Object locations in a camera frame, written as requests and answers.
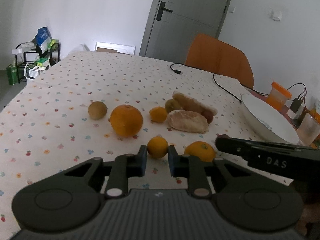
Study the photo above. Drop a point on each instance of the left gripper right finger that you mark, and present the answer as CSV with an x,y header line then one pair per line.
x,y
193,169

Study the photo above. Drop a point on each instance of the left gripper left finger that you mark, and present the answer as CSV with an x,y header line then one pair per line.
x,y
121,169

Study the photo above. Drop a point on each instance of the small orange mandarin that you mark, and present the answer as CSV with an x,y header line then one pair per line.
x,y
157,147

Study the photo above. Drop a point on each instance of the large orange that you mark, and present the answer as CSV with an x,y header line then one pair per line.
x,y
126,120

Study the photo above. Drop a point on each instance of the small yellow-orange mandarin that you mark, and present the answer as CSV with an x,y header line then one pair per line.
x,y
158,114

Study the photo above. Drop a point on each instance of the brown round kiwi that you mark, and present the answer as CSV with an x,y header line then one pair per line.
x,y
97,110

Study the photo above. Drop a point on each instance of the dark red plum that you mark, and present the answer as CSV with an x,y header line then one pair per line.
x,y
208,114

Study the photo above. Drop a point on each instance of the green kiwi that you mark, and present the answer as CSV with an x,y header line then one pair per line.
x,y
172,105

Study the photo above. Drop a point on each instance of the person's right hand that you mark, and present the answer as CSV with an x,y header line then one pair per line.
x,y
308,224

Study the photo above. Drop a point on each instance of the clear plastic cup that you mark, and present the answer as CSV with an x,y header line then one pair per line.
x,y
308,130

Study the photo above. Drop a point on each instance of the white round plate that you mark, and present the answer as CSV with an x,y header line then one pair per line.
x,y
266,121

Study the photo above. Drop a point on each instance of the black power adapter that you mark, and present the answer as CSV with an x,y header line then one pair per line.
x,y
295,105

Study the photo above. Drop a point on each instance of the orange lidded plastic jar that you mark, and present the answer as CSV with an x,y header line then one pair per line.
x,y
278,96

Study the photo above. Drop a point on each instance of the floral white tablecloth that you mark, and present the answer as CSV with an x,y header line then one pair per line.
x,y
46,128

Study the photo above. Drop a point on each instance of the white framed board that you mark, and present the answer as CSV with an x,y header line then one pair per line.
x,y
114,48

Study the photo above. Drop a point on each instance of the orange chair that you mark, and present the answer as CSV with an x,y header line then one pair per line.
x,y
212,55

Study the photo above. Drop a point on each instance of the black metal shelf rack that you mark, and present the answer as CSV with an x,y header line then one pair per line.
x,y
28,62

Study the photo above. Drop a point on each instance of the green box on floor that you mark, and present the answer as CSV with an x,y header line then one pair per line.
x,y
12,74

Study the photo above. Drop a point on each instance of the blue white bag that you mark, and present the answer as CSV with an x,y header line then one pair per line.
x,y
43,40

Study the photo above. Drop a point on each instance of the grey door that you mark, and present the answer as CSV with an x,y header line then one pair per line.
x,y
171,38

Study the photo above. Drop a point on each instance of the white light switch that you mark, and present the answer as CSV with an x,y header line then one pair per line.
x,y
276,15

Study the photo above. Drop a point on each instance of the black door handle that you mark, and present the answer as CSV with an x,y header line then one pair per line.
x,y
160,11

